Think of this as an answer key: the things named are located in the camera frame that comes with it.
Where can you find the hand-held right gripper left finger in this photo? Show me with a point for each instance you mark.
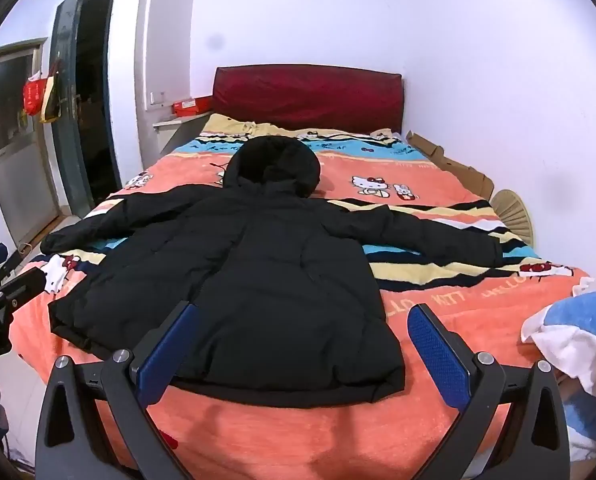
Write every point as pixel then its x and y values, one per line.
pixel 164 355

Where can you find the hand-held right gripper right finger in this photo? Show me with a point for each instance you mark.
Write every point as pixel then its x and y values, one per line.
pixel 438 355

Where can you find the black hooded puffer jacket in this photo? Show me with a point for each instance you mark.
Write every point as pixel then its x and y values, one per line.
pixel 278 260

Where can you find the cartoon printed striped blanket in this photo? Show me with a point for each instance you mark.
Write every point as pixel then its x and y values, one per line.
pixel 478 310

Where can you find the grey framed glass door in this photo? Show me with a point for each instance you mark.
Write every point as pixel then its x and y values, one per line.
pixel 13 160

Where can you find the white and blue cloth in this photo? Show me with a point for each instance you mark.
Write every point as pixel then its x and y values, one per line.
pixel 563 340

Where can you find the dark green door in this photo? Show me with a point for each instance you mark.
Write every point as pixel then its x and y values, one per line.
pixel 67 130

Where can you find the woven straw fan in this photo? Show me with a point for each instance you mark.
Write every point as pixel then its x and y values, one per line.
pixel 515 215

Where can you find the red plastic bag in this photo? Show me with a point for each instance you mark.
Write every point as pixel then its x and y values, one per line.
pixel 34 96

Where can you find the yellow and black bag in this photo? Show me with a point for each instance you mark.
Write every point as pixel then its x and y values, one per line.
pixel 51 97

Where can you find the brown cardboard piece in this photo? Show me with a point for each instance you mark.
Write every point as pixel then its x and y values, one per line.
pixel 470 177

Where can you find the grey nightstand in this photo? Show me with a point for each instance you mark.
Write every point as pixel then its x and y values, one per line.
pixel 170 132

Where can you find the red flat box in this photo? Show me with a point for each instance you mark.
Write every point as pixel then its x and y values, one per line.
pixel 192 107

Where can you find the dark red padded headboard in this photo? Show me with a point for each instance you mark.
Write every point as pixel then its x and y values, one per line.
pixel 308 95

